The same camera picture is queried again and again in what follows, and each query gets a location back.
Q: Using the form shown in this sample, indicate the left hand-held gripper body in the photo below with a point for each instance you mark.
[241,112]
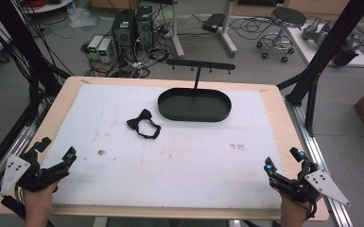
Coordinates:
[39,178]

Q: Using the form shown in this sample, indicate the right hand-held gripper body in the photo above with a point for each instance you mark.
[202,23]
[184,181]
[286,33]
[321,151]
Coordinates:
[315,186]

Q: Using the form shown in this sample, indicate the black bow tie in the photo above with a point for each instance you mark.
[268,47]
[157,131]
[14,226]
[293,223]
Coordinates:
[138,121]

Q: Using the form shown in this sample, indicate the black hook stand with tray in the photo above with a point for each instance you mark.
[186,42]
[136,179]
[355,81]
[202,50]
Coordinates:
[173,107]

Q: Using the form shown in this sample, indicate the person's left hand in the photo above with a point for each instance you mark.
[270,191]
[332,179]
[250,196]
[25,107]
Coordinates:
[39,203]

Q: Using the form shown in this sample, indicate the person's right hand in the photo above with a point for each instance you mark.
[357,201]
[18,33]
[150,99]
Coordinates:
[293,213]

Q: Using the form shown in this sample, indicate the white table mat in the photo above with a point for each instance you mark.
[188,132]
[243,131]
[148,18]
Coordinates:
[170,170]

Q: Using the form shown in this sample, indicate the white floor board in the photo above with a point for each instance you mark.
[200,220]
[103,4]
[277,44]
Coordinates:
[308,52]

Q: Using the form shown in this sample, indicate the grey power supply unit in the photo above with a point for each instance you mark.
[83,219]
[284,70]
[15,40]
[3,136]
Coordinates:
[94,44]
[104,50]

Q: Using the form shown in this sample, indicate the black computer tower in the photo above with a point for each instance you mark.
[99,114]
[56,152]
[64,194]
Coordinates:
[123,31]
[145,28]

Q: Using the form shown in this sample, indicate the clear plastic bag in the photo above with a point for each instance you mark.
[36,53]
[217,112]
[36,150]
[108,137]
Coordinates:
[83,17]

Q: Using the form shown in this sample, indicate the black round stool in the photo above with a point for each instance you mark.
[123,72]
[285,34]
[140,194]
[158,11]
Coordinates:
[288,17]

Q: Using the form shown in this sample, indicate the white round table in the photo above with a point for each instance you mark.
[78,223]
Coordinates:
[48,7]

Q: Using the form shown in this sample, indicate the white desk leg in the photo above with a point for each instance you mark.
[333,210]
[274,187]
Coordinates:
[228,34]
[177,34]

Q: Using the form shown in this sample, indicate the black flat box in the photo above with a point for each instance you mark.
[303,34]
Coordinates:
[213,22]

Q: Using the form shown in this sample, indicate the aluminium rail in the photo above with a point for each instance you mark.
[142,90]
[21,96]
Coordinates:
[9,157]
[315,148]

